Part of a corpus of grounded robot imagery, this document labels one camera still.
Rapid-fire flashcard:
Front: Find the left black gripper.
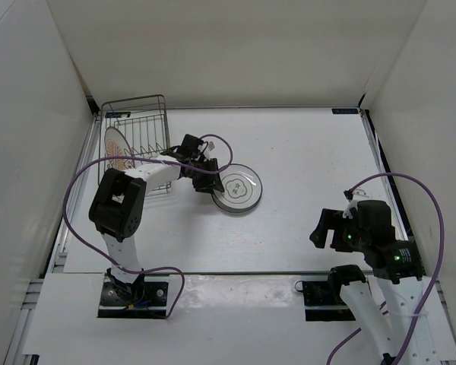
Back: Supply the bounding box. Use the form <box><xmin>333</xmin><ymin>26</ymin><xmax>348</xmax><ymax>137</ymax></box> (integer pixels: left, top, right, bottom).
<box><xmin>188</xmin><ymin>157</ymin><xmax>226</xmax><ymax>195</ymax></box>

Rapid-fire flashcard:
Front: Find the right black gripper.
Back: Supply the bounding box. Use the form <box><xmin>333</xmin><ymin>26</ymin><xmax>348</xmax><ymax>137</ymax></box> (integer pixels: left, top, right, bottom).
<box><xmin>309</xmin><ymin>208</ymin><xmax>369</xmax><ymax>252</ymax></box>

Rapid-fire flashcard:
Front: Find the white plate orange sunburst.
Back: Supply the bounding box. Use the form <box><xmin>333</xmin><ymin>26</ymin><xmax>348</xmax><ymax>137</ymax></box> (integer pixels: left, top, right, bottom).
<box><xmin>104</xmin><ymin>126</ymin><xmax>135</xmax><ymax>170</ymax></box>

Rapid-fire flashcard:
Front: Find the white plate grey flower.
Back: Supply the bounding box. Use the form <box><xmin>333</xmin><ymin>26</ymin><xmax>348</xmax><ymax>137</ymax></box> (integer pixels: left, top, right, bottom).
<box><xmin>212</xmin><ymin>190</ymin><xmax>262</xmax><ymax>214</ymax></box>

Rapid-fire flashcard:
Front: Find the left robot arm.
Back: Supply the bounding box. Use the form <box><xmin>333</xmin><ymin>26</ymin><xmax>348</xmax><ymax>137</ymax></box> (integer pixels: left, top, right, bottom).
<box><xmin>89</xmin><ymin>135</ymin><xmax>224</xmax><ymax>304</ymax></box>

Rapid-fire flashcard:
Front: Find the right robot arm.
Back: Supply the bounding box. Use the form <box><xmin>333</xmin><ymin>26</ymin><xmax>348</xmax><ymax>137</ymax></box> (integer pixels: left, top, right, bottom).
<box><xmin>309</xmin><ymin>200</ymin><xmax>441</xmax><ymax>364</ymax></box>

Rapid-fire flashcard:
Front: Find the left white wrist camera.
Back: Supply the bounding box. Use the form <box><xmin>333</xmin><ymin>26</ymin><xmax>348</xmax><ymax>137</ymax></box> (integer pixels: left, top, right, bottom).
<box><xmin>201</xmin><ymin>141</ymin><xmax>215</xmax><ymax>158</ymax></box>

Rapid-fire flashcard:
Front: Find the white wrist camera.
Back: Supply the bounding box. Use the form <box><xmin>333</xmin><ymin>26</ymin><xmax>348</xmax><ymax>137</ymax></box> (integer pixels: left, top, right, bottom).
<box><xmin>342</xmin><ymin>189</ymin><xmax>371</xmax><ymax>219</ymax></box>
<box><xmin>201</xmin><ymin>141</ymin><xmax>215</xmax><ymax>158</ymax></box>

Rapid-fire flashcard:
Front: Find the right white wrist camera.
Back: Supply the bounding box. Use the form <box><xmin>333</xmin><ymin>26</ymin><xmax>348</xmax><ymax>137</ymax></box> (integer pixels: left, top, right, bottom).
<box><xmin>342</xmin><ymin>189</ymin><xmax>371</xmax><ymax>219</ymax></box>

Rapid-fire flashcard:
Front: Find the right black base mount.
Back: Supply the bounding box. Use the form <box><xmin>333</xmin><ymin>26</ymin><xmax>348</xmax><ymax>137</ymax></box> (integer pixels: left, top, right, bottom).
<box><xmin>293</xmin><ymin>265</ymin><xmax>366</xmax><ymax>322</ymax></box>

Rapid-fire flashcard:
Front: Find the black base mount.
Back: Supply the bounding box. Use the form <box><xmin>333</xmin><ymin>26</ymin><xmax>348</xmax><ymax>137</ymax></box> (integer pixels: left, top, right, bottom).
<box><xmin>97</xmin><ymin>268</ymin><xmax>169</xmax><ymax>319</ymax></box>
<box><xmin>293</xmin><ymin>265</ymin><xmax>366</xmax><ymax>322</ymax></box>

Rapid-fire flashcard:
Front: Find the wire dish rack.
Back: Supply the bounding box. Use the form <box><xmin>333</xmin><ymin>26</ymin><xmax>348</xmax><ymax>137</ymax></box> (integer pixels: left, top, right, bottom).
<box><xmin>97</xmin><ymin>94</ymin><xmax>173</xmax><ymax>195</ymax></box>

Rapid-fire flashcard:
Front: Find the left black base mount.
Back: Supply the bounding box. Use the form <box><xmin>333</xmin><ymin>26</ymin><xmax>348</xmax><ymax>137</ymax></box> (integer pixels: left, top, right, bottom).
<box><xmin>97</xmin><ymin>268</ymin><xmax>169</xmax><ymax>319</ymax></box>

